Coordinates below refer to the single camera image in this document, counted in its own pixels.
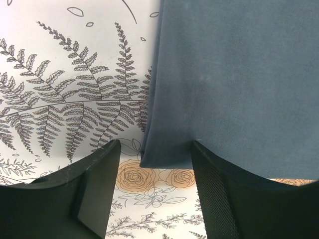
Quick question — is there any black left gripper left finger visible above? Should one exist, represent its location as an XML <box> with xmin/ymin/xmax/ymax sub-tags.
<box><xmin>0</xmin><ymin>140</ymin><xmax>121</xmax><ymax>239</ymax></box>

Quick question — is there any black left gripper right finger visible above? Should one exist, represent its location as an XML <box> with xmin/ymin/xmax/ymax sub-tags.
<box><xmin>191</xmin><ymin>141</ymin><xmax>319</xmax><ymax>239</ymax></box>

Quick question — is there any dark teal t shirt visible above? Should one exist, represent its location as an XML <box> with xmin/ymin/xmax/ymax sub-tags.
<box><xmin>140</xmin><ymin>0</ymin><xmax>319</xmax><ymax>179</ymax></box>

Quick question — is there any floral patterned table mat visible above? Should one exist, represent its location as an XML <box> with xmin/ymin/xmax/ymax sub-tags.
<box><xmin>0</xmin><ymin>0</ymin><xmax>319</xmax><ymax>239</ymax></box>

